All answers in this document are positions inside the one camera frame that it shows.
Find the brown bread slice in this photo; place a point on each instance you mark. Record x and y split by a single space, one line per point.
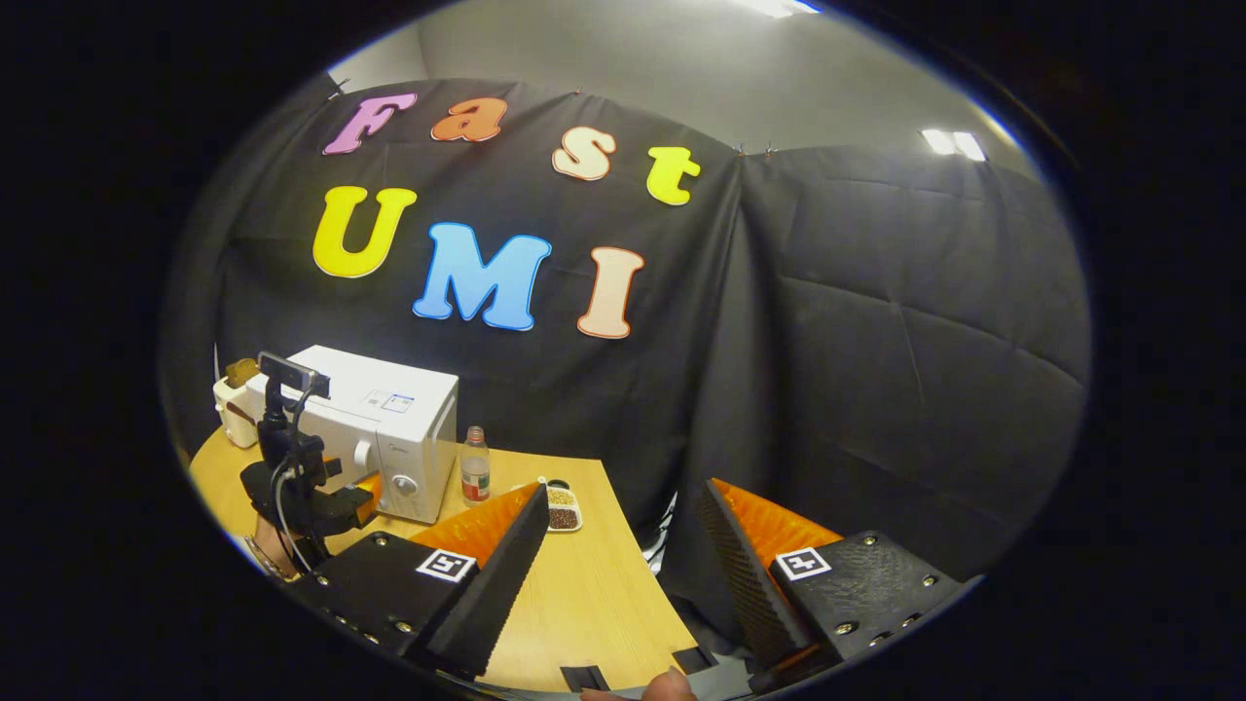
241 372

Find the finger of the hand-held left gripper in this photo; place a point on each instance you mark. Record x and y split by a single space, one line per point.
350 506

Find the white microwave oven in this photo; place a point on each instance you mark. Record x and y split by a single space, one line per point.
389 428

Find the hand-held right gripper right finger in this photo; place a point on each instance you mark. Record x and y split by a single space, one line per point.
745 594

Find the white toaster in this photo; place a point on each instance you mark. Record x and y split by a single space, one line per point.
234 424

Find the white divided dish of beans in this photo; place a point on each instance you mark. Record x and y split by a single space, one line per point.
565 511

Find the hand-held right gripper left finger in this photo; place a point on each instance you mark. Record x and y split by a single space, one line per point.
496 594

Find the clear bottle with red label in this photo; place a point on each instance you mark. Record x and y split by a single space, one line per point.
475 467

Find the black backdrop cloth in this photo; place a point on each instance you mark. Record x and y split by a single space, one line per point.
827 341

